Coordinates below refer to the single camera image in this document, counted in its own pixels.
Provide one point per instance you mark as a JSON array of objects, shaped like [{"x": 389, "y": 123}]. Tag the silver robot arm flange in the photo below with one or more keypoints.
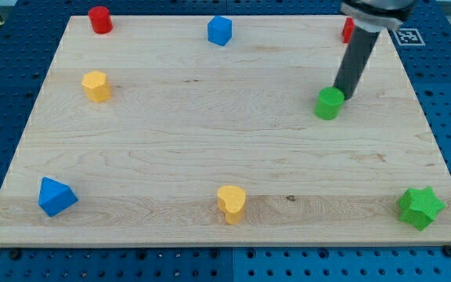
[{"x": 377, "y": 15}]

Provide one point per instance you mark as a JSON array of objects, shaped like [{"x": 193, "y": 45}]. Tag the green star block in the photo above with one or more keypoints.
[{"x": 419, "y": 207}]

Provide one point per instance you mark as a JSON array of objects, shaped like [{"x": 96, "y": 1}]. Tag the light wooden board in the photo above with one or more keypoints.
[{"x": 187, "y": 116}]

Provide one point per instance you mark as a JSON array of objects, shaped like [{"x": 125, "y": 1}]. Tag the yellow heart block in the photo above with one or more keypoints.
[{"x": 231, "y": 201}]

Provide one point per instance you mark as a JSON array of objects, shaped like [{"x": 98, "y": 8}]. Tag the green cylinder block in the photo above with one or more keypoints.
[{"x": 329, "y": 102}]

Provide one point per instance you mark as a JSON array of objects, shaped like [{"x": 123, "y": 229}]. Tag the blue cube block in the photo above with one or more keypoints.
[{"x": 219, "y": 30}]

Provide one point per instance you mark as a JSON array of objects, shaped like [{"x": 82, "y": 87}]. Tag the yellow hexagon block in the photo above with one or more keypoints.
[{"x": 96, "y": 86}]

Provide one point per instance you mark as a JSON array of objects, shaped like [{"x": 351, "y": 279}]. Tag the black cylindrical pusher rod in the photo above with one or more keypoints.
[{"x": 356, "y": 56}]

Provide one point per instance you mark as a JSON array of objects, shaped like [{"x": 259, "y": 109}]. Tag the red block at back right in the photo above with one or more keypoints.
[{"x": 347, "y": 30}]

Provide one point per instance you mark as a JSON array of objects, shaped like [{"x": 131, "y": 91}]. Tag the red cylinder block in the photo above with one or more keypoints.
[{"x": 100, "y": 20}]

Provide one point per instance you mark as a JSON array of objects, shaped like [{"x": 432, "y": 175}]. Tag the blue triangle block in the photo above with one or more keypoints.
[{"x": 55, "y": 197}]

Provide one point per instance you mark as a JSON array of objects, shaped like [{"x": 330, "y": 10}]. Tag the black white fiducial tag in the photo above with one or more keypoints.
[{"x": 409, "y": 37}]

